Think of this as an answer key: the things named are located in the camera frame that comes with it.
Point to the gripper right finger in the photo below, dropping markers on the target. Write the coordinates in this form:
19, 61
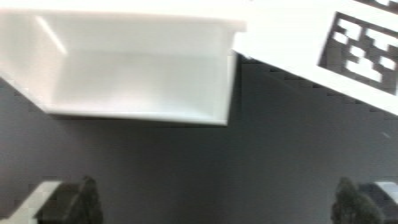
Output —
366, 203

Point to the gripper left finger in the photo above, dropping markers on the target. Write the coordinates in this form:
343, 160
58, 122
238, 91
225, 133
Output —
72, 205

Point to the white drawer with knob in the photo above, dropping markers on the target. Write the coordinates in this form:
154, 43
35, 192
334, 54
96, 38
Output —
120, 65

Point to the white marker tag sheet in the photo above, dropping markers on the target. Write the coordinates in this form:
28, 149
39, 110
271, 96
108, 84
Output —
327, 39

